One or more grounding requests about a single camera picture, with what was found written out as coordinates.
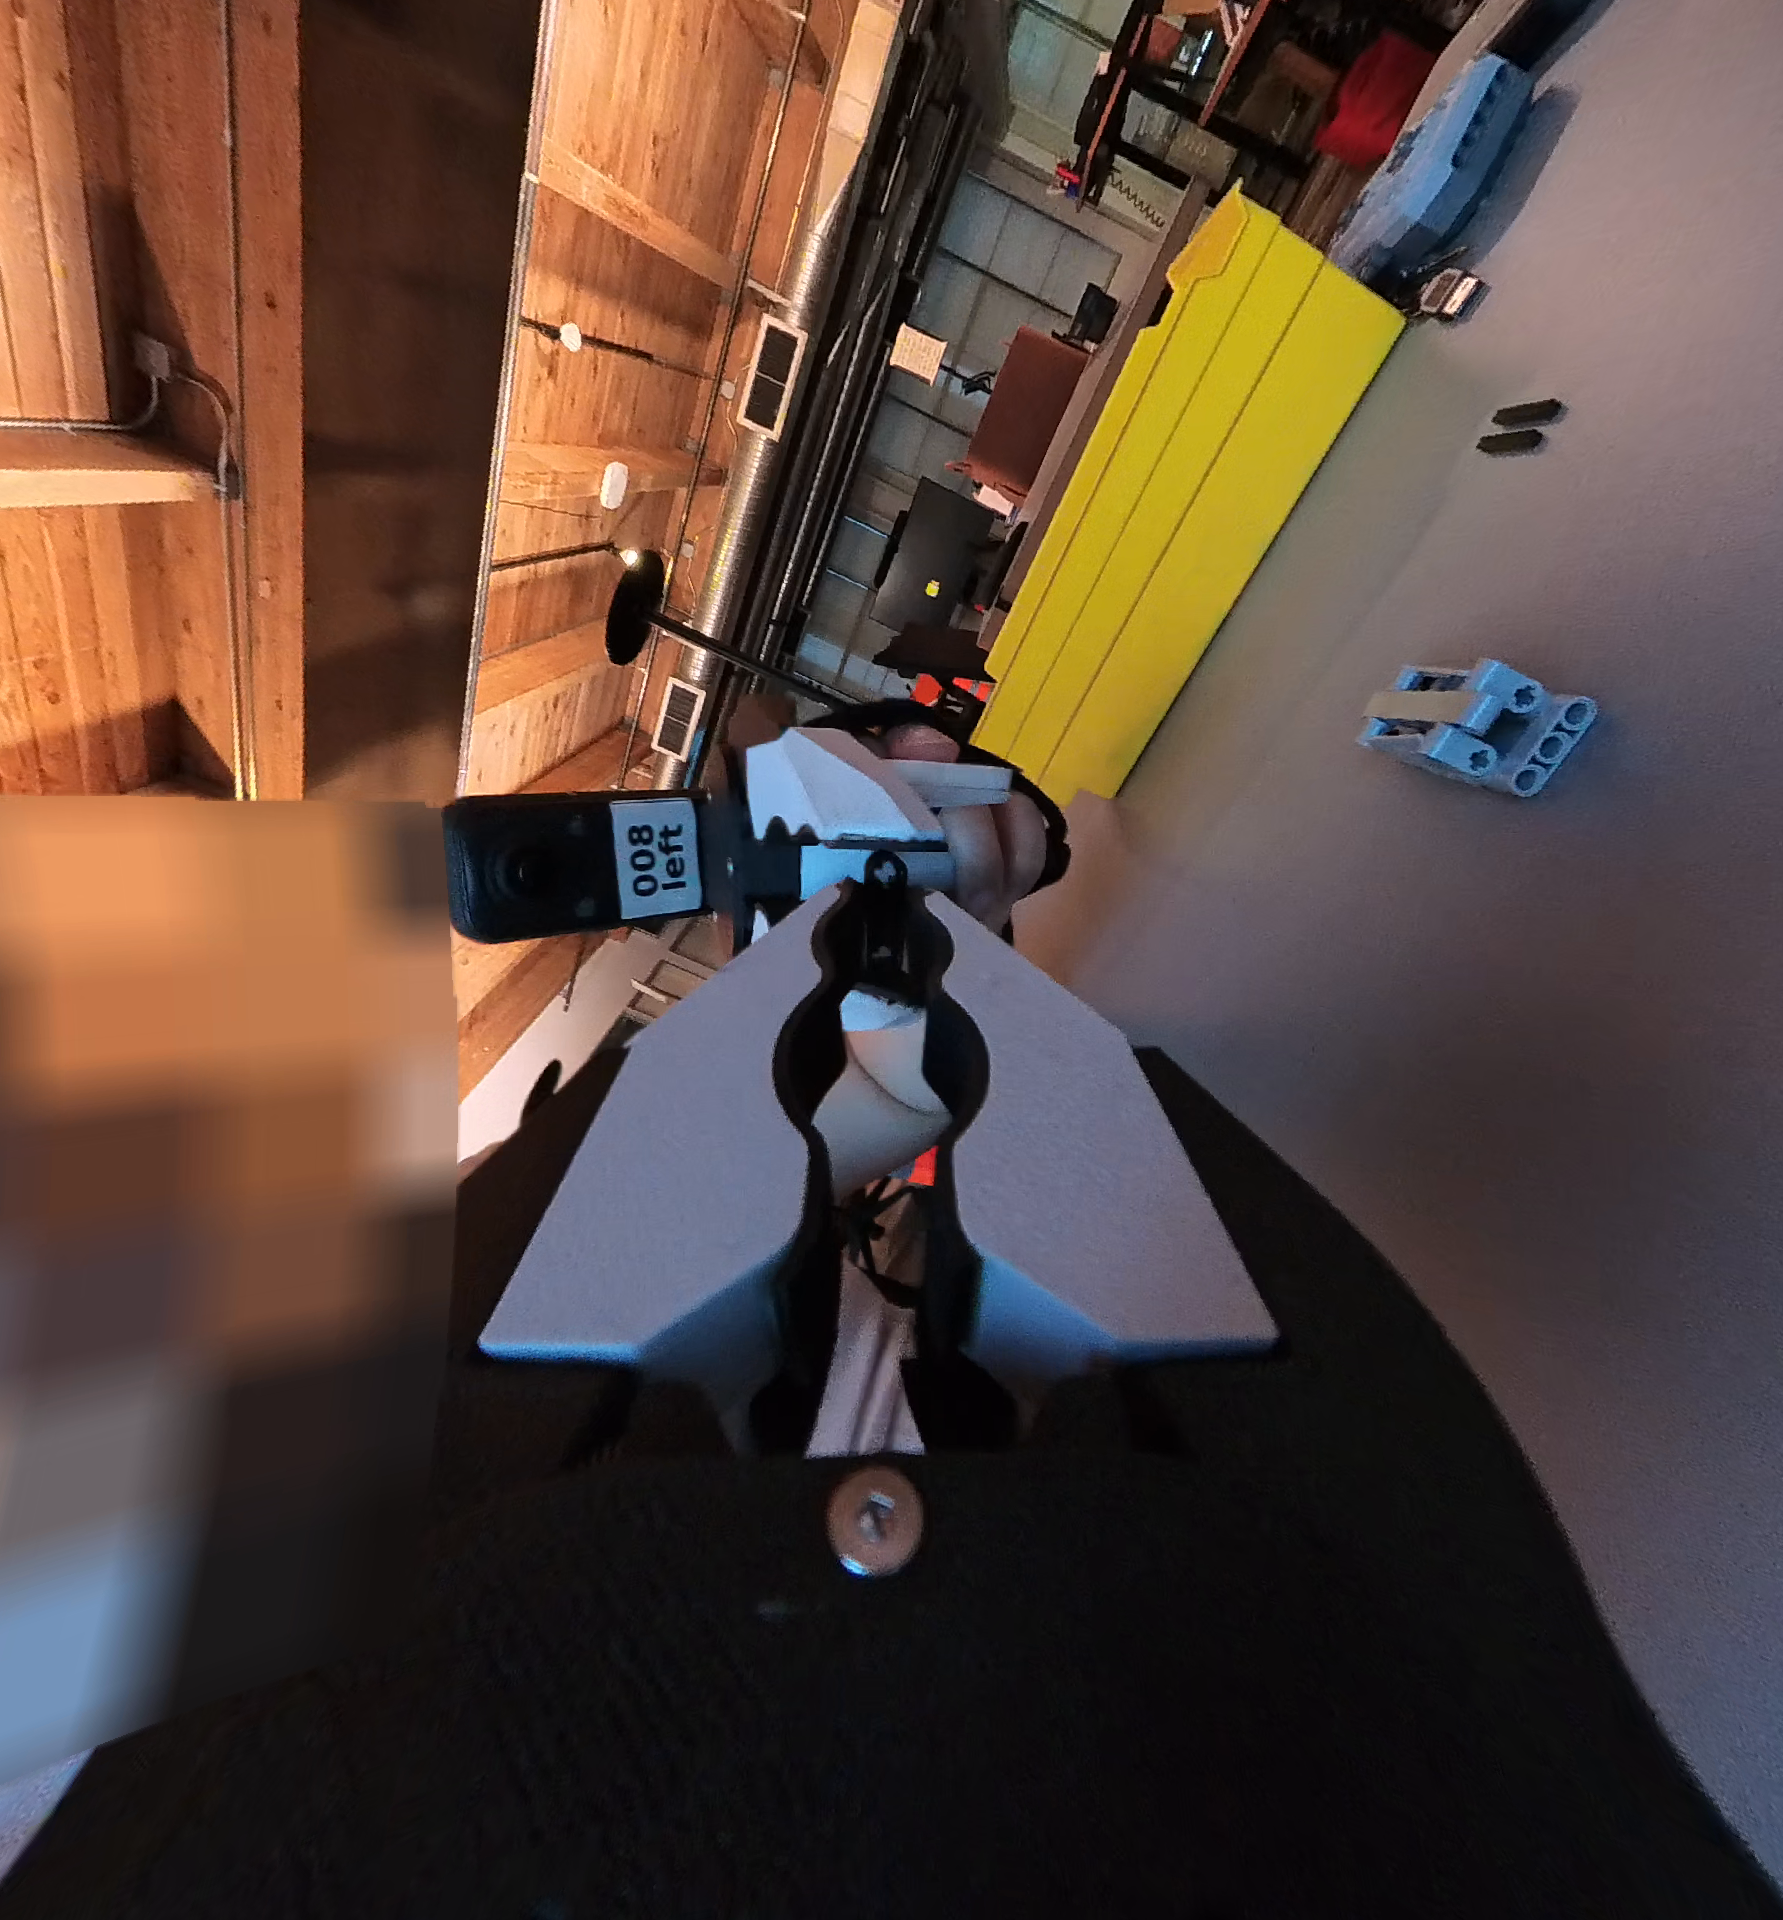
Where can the grey junction box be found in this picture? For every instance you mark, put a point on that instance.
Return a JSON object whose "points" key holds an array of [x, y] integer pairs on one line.
{"points": [[152, 356]]}

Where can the white paper notice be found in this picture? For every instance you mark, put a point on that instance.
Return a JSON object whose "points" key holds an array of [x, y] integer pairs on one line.
{"points": [[915, 351]]}

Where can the brown panel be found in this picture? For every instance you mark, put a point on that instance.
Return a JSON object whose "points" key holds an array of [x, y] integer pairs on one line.
{"points": [[1025, 402]]}

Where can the yellow plastic bin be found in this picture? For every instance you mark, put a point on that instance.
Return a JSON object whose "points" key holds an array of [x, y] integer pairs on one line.
{"points": [[1205, 494]]}

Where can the grey toy brick assembly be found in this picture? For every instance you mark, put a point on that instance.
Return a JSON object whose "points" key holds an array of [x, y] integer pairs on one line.
{"points": [[1491, 722]]}

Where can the grey desk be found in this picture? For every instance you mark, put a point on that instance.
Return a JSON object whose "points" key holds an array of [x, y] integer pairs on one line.
{"points": [[1581, 1080]]}

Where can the metal air duct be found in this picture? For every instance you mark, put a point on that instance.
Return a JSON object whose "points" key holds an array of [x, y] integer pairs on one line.
{"points": [[755, 494]]}

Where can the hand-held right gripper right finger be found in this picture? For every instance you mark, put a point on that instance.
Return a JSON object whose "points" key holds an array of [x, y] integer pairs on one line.
{"points": [[1101, 1201]]}

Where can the small black connector pin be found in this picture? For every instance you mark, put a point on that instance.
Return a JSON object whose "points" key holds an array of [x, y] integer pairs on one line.
{"points": [[1511, 441], [1525, 412]]}

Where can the red bag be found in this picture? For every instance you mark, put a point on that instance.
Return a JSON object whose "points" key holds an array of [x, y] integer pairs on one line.
{"points": [[1373, 92]]}

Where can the person's left forearm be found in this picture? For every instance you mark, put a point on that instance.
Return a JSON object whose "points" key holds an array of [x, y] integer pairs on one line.
{"points": [[891, 1080]]}

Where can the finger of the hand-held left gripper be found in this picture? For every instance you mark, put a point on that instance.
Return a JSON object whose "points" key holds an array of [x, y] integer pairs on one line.
{"points": [[831, 788], [891, 866]]}

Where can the person's left hand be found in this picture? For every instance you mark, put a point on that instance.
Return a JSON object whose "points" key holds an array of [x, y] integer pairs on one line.
{"points": [[999, 863]]}

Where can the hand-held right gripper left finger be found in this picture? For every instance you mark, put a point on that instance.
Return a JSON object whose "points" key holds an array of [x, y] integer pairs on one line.
{"points": [[651, 1201]]}

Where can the large grey toy brick block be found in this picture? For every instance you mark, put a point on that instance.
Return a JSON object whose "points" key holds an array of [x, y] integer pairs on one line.
{"points": [[1445, 151]]}

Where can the black metal shelf rack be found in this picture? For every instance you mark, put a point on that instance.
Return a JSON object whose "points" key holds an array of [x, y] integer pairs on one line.
{"points": [[1161, 90]]}

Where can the white air vent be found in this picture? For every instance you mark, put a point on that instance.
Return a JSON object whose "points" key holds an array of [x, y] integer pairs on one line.
{"points": [[681, 716], [771, 372]]}

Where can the black pendant lamp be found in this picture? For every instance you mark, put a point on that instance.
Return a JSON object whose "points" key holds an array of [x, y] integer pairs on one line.
{"points": [[635, 609]]}

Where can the black monitor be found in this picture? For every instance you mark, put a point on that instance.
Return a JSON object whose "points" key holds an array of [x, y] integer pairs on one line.
{"points": [[935, 554]]}

